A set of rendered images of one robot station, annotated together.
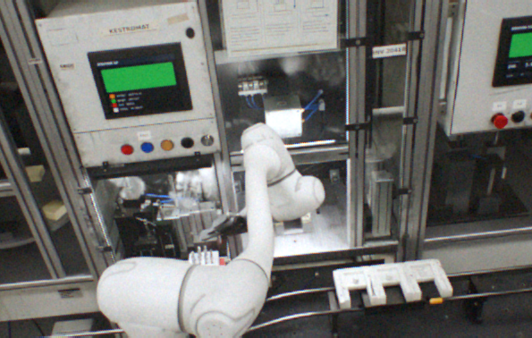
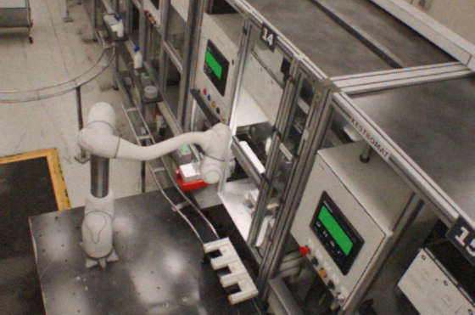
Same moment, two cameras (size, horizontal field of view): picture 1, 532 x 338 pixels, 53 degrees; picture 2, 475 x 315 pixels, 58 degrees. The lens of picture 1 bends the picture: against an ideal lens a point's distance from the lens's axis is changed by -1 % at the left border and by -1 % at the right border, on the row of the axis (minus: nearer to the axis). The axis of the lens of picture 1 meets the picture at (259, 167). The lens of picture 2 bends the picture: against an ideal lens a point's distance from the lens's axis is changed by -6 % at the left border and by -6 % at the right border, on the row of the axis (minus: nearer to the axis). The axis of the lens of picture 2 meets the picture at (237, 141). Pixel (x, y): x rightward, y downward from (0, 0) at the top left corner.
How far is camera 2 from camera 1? 1.66 m
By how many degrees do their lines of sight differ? 45
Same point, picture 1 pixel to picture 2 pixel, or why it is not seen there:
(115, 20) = (219, 33)
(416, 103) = (287, 195)
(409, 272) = (240, 277)
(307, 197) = (203, 171)
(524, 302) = not seen: outside the picture
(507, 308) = not seen: outside the picture
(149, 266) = (101, 109)
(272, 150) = (209, 137)
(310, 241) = (243, 220)
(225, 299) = (87, 133)
